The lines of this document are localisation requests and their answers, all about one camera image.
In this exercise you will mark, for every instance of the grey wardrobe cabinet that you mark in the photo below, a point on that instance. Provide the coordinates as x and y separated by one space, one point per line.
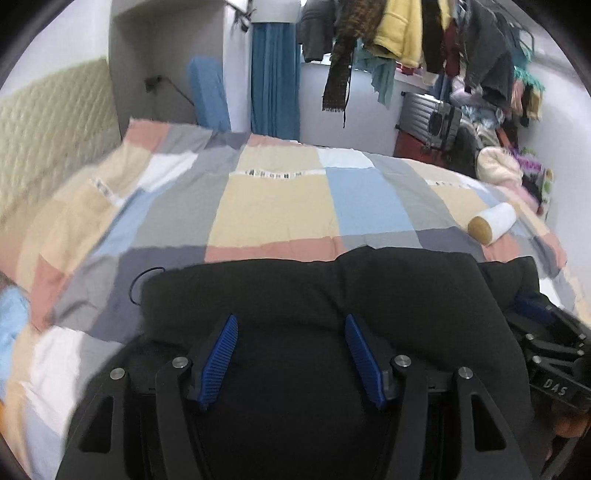
184 41

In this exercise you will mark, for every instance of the blue curtain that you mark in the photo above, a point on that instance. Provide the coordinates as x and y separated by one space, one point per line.
274 83

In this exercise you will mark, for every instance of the dark hanging jacket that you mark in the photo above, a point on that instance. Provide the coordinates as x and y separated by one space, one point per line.
316 32

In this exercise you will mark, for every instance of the green sock drying hanger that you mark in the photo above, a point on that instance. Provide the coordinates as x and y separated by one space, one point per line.
531 94

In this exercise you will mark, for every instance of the black zip jacket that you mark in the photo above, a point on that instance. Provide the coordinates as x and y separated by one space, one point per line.
323 314

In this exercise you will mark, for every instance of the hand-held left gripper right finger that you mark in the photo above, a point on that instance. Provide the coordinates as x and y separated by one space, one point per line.
364 364

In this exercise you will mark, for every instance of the black hanging coat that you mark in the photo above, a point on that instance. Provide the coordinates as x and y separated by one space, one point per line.
432 37

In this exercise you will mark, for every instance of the brown plaid hanging garment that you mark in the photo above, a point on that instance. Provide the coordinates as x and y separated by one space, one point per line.
358 21

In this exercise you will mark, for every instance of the light blue pillow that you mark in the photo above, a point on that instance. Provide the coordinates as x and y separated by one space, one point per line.
11 327

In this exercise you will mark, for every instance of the blue padded board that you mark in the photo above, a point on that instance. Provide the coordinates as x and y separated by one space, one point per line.
210 94

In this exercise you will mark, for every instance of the red suitcase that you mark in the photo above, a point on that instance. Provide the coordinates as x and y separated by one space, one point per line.
415 150

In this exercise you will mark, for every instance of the cream plush blanket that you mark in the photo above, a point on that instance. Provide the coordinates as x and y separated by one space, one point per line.
498 166

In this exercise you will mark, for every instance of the black wall charger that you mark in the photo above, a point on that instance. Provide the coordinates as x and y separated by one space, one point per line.
152 84

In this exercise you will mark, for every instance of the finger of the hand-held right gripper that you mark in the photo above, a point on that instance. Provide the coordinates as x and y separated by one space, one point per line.
540 341
538 307

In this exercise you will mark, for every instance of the person's right hand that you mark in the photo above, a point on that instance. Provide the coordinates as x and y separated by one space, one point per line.
565 417

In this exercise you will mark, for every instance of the cream quilted headboard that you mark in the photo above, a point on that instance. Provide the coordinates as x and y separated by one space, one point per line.
51 124

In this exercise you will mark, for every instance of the patchwork bed quilt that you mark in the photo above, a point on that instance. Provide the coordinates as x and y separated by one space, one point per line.
277 203

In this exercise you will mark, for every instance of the pile of mixed clothes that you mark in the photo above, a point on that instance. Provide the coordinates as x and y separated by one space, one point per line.
489 129

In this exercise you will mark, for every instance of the silver ribbed suitcase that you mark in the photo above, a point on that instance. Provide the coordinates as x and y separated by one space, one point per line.
427 120

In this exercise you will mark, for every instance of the dark red hanging garment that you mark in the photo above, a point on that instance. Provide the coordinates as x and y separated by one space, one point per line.
452 50

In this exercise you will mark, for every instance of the grey denim hanging jacket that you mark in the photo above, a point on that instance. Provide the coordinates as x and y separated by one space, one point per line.
489 50

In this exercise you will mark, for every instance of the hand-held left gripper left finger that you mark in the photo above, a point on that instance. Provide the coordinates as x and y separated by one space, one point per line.
219 364

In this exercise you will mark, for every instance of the dark fringed scarf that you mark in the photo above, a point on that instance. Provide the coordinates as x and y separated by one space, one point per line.
337 78

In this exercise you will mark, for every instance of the teal hanging cloth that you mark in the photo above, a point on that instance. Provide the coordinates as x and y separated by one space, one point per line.
383 76

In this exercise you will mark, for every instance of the floral printed bag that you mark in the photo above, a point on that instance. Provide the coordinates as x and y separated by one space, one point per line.
547 191

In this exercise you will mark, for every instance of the yellow hanging jacket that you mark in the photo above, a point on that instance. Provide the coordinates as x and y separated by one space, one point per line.
399 32

